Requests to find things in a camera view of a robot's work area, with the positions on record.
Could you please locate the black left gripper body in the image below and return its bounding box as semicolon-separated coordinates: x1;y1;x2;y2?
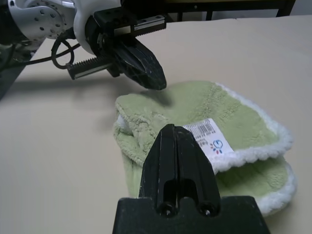
66;6;169;80

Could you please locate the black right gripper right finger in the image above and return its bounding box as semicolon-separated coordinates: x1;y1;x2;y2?
174;125;222;215

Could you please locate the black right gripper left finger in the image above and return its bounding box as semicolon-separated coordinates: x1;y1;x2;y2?
138;123;180;215

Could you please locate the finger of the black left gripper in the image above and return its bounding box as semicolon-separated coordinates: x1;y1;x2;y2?
121;39;168;91
114;43;152;90

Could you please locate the green towel white trim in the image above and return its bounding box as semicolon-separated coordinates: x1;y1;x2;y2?
113;80;298;217

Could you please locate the black foam floor mat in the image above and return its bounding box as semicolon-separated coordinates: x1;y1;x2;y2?
0;41;44;98

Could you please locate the black framed side table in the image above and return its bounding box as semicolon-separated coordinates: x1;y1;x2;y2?
121;0;297;21

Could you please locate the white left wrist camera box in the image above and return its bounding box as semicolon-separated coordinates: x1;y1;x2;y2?
60;0;98;56

